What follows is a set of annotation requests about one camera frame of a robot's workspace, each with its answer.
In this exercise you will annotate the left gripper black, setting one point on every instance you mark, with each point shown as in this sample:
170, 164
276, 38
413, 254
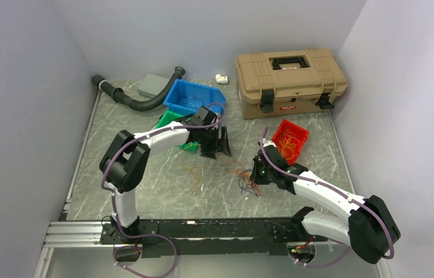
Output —
219, 145

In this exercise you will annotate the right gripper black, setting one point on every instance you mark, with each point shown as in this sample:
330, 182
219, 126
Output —
254, 176

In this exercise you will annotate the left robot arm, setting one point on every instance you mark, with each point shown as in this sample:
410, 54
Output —
124, 163

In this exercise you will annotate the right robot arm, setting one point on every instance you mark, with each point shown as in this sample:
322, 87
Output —
363, 223

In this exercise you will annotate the white pipe elbow fitting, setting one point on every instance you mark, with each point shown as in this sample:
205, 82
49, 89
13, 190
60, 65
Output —
221, 79

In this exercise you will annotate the red plastic bin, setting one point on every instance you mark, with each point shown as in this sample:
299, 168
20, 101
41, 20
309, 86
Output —
290, 139

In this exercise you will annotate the green plastic bin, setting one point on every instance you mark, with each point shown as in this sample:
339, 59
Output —
167, 119

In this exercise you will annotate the blue plastic bin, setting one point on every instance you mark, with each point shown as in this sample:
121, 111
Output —
187, 97

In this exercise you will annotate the grey rectangular block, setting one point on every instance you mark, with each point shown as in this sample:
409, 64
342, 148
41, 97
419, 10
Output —
151, 85

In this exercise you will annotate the tan plastic toolbox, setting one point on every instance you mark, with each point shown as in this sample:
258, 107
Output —
290, 82

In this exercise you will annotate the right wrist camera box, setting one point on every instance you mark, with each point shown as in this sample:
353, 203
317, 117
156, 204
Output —
267, 143

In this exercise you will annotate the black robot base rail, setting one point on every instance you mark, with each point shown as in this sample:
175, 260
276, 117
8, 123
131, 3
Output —
214, 236

